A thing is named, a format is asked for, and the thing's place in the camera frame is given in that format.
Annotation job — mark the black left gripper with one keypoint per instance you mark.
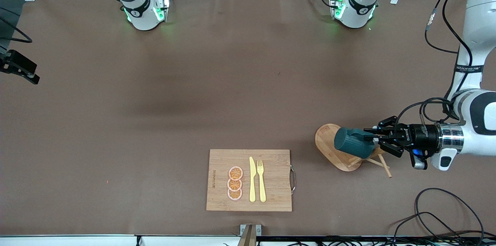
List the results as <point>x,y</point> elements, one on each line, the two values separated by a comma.
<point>421,136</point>

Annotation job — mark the yellow plastic fork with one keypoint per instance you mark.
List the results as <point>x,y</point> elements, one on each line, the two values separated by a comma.
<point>262,188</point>

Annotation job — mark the dark green ribbed cup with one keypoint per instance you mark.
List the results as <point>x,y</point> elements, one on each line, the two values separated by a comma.
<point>350,143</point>

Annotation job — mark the brown table cover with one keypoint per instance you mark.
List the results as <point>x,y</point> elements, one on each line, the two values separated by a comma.
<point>155,83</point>

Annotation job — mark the grey metal bracket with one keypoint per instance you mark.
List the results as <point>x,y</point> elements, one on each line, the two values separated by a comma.
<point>250,230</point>

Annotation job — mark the orange slice toy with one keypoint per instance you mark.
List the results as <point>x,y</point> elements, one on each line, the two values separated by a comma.
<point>234,185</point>
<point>235,172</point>
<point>235,195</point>

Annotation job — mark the wooden cup rack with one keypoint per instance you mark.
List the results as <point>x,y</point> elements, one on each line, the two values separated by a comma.
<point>327,145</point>

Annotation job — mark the bamboo cutting board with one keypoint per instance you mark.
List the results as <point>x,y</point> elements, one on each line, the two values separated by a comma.
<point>275,184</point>

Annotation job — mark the yellow plastic knife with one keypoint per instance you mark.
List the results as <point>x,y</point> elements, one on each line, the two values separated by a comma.
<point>252,184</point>

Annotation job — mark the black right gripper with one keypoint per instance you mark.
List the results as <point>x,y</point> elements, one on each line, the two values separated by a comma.
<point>23,63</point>

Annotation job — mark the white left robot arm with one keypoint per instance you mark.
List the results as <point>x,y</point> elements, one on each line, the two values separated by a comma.
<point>480,13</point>

